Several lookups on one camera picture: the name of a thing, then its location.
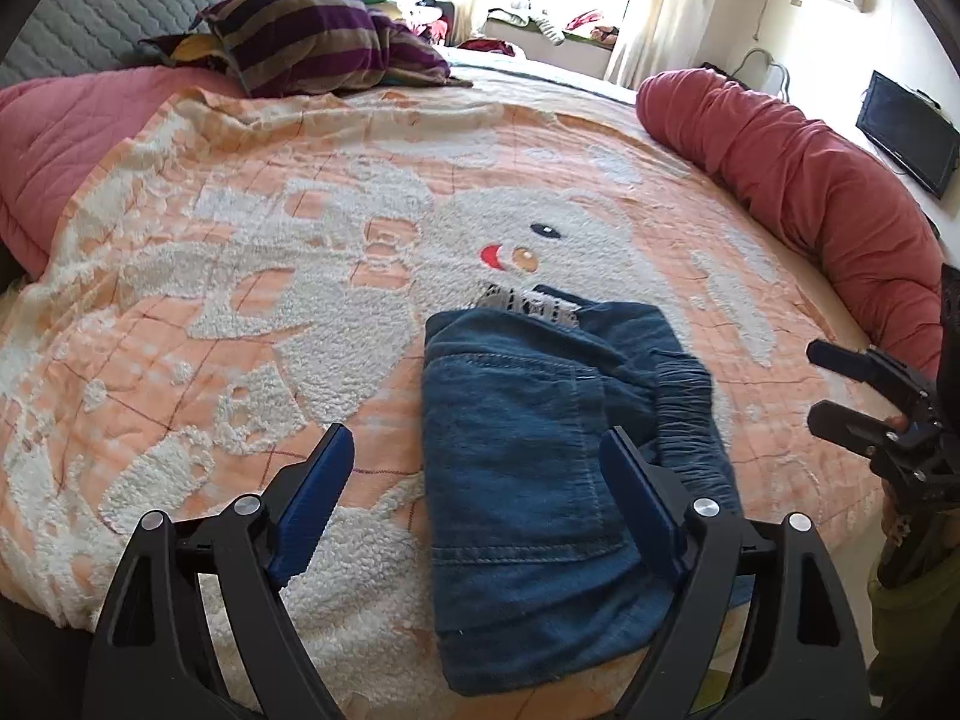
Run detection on red rolled duvet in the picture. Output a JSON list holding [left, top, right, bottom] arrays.
[[636, 68, 944, 377]]

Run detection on orange bear pattern blanket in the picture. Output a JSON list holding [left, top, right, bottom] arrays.
[[2, 88, 880, 718]]

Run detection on pink quilted pillow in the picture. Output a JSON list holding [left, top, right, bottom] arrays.
[[2, 67, 244, 278]]

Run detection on blue denim pants with lace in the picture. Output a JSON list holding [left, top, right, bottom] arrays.
[[421, 288, 740, 695]]

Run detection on black flat monitor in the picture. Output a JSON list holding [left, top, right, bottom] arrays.
[[856, 71, 958, 200]]

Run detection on green sleeve right forearm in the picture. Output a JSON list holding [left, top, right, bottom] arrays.
[[867, 514, 958, 718]]

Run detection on purple striped pillow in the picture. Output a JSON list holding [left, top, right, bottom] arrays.
[[140, 0, 464, 98]]

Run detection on clothes on window sill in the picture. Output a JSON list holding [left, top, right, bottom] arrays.
[[462, 7, 620, 57]]

